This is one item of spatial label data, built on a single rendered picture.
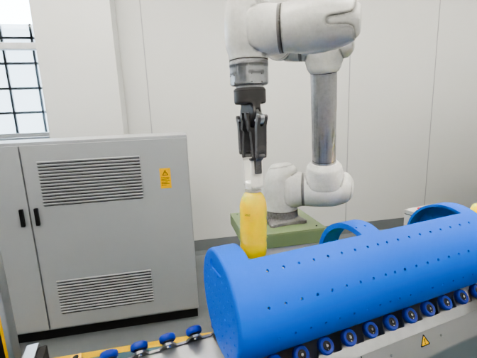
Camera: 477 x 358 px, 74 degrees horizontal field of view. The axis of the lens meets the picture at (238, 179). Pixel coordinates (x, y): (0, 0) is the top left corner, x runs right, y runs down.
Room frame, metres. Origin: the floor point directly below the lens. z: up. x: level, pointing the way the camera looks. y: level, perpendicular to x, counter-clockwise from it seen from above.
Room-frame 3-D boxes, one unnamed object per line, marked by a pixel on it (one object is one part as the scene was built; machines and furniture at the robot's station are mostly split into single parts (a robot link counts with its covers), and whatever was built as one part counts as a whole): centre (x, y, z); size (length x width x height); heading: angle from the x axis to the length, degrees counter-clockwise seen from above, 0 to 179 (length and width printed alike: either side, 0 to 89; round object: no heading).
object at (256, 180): (0.74, -0.04, 1.42); 0.03 x 0.01 x 0.07; 111
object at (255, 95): (0.76, -0.03, 1.58); 0.08 x 0.07 x 0.09; 21
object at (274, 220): (1.43, -0.18, 1.09); 0.22 x 0.18 x 0.06; 106
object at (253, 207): (0.76, -0.03, 1.29); 0.07 x 0.07 x 0.19
